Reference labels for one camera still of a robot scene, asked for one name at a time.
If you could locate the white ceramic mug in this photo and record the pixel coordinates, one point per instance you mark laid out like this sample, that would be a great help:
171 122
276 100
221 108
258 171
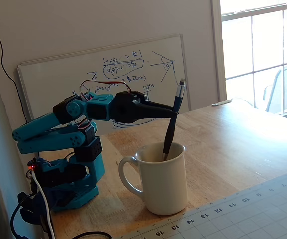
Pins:
163 184

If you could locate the small white strip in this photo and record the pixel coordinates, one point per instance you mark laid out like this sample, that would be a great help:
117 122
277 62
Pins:
221 102

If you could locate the dark blue table clamp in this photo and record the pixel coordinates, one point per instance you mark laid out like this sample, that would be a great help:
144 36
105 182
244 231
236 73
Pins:
51 199

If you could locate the dark blue ballpoint pen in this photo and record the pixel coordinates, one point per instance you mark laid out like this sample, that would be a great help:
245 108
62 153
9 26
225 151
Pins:
169 134

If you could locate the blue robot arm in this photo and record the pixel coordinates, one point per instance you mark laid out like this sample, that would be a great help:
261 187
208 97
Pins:
33 129

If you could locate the whiteboard with blue writing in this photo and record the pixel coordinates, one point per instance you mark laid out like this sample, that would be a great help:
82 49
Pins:
58 74

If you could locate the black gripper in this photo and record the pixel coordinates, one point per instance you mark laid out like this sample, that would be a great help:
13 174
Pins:
139 104

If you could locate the white framed window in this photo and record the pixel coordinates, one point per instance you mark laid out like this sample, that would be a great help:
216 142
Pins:
252 49

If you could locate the grey gridded cutting mat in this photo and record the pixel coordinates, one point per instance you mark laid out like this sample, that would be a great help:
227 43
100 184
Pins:
245 219

